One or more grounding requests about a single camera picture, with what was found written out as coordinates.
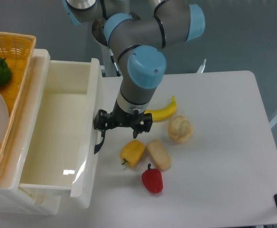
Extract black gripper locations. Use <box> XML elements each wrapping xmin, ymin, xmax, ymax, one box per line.
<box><xmin>93</xmin><ymin>102</ymin><xmax>152</xmax><ymax>141</ymax></box>

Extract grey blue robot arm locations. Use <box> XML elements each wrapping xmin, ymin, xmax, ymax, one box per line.
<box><xmin>63</xmin><ymin>0</ymin><xmax>205</xmax><ymax>137</ymax></box>

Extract white drawer cabinet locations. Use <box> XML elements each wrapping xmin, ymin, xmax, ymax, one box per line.
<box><xmin>0</xmin><ymin>49</ymin><xmax>50</xmax><ymax>214</ymax></box>

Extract yellow bell pepper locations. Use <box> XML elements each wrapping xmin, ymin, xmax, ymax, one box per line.
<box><xmin>119</xmin><ymin>140</ymin><xmax>145</xmax><ymax>168</ymax></box>

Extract oblong bread loaf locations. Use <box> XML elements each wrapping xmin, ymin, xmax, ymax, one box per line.
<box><xmin>146</xmin><ymin>139</ymin><xmax>172</xmax><ymax>171</ymax></box>

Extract yellow banana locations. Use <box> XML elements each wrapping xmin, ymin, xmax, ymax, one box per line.
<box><xmin>144</xmin><ymin>96</ymin><xmax>177</xmax><ymax>122</ymax></box>

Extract red bell pepper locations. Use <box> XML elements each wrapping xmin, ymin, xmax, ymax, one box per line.
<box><xmin>141</xmin><ymin>163</ymin><xmax>163</xmax><ymax>194</ymax></box>

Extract round bread roll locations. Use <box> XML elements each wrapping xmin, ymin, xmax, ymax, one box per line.
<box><xmin>168</xmin><ymin>115</ymin><xmax>194</xmax><ymax>143</ymax></box>

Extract orange woven basket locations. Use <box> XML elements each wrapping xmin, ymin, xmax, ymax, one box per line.
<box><xmin>0</xmin><ymin>30</ymin><xmax>37</xmax><ymax>190</ymax></box>

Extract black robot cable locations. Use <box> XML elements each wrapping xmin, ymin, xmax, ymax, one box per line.
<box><xmin>109</xmin><ymin>48</ymin><xmax>120</xmax><ymax>77</ymax></box>

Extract white frame bracket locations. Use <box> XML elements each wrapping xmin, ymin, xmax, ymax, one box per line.
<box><xmin>100</xmin><ymin>58</ymin><xmax>207</xmax><ymax>77</ymax></box>

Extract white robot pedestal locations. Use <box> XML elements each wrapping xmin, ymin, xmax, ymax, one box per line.
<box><xmin>92</xmin><ymin>18</ymin><xmax>122</xmax><ymax>77</ymax></box>

